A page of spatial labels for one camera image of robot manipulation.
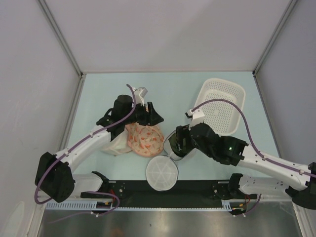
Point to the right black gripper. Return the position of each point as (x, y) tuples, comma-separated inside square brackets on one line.
[(182, 132)]

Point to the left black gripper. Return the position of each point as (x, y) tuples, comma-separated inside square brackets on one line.
[(151, 118)]

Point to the white mesh laundry bag blue trim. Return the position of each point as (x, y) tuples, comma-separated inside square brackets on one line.
[(162, 171)]

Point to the dark green bra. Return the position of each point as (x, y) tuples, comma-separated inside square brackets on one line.
[(173, 148)]

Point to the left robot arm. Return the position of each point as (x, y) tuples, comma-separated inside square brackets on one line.
[(55, 179)]

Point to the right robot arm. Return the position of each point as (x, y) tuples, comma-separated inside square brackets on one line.
[(283, 178)]

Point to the floral pink mesh laundry bag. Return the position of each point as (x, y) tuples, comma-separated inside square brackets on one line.
[(146, 141)]

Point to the plain white mesh laundry bag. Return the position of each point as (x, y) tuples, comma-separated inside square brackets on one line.
[(118, 146)]

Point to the white perforated plastic basket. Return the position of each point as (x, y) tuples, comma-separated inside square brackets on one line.
[(221, 116)]

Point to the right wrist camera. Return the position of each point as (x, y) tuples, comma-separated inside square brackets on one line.
[(196, 116)]

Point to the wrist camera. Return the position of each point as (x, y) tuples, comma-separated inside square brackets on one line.
[(139, 95), (196, 116)]

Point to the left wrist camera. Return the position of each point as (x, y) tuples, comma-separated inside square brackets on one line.
[(139, 95)]

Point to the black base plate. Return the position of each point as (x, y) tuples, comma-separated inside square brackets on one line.
[(183, 192)]

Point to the white slotted cable duct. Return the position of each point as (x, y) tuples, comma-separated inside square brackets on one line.
[(98, 205)]

